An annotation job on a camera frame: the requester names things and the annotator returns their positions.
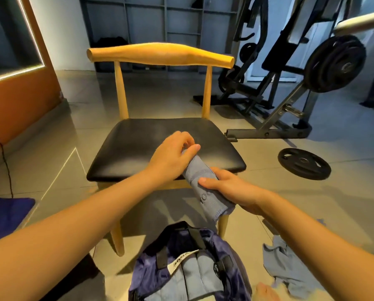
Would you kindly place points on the navy blue bag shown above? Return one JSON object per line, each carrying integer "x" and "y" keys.
{"x": 227, "y": 247}

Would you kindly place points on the black and grey gym machine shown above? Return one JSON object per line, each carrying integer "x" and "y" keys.
{"x": 262, "y": 109}

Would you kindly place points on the loose black weight plate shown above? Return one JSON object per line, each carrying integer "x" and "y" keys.
{"x": 304, "y": 163}

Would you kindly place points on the wooden chair with black seat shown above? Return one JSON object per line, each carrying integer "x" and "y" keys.
{"x": 143, "y": 147}

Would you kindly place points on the dark blue mat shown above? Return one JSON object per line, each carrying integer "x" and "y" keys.
{"x": 8, "y": 216}

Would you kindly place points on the person's right forearm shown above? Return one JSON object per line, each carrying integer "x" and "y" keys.
{"x": 331, "y": 247}

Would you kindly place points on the wall mirror with light strip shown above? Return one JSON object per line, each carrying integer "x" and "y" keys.
{"x": 11, "y": 34}

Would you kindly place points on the person's left leg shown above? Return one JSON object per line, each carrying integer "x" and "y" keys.
{"x": 74, "y": 282}

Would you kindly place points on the pale barbell bar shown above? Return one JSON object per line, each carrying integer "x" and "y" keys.
{"x": 362, "y": 23}

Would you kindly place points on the person's left forearm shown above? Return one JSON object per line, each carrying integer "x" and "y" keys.
{"x": 61, "y": 241}

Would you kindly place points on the person's left hand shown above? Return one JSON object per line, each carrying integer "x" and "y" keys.
{"x": 171, "y": 158}

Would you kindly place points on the mounted black weight plate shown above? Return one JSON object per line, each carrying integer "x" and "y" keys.
{"x": 335, "y": 64}

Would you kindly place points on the person's right hand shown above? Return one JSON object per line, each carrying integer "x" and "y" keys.
{"x": 237, "y": 190}

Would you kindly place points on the grey shelf unit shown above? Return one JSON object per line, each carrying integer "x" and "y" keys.
{"x": 155, "y": 22}

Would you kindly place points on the pile of blue-grey towels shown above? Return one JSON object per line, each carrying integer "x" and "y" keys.
{"x": 290, "y": 266}

